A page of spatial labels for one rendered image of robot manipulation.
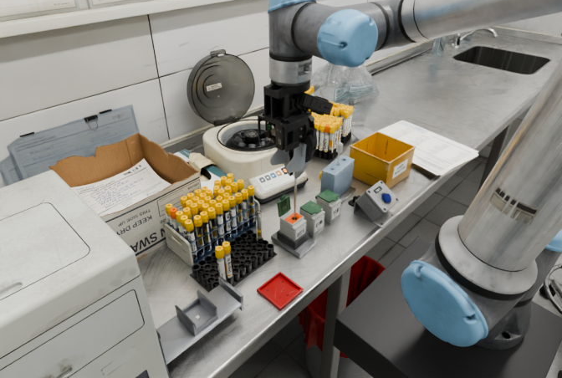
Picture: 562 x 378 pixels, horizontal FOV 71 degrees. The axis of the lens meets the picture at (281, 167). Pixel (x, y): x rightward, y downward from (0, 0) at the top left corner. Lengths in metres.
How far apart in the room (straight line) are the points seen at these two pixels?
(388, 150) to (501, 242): 0.79
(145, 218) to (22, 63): 0.45
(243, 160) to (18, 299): 0.65
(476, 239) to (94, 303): 0.45
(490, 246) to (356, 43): 0.30
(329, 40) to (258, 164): 0.55
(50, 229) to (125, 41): 0.66
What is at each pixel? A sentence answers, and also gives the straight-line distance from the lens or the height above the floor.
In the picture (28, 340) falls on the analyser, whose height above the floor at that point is 1.13.
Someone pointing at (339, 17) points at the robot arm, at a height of 1.41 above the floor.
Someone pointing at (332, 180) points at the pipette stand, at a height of 0.96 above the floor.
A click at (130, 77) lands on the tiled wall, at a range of 1.18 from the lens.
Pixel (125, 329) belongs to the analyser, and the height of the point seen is 1.05.
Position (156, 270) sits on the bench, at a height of 0.88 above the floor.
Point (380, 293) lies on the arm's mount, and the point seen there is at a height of 0.95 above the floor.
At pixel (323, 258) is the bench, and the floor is 0.87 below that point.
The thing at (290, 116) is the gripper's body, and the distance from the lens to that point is 0.73.
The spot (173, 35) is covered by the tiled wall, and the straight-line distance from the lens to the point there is 1.22.
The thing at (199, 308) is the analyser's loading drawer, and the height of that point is 0.92.
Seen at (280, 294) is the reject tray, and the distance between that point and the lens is 0.84.
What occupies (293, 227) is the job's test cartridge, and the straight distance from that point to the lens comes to 0.89.
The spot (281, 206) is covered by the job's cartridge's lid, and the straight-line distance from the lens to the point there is 0.89.
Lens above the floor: 1.52
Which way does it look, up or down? 32 degrees down
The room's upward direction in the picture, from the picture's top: straight up
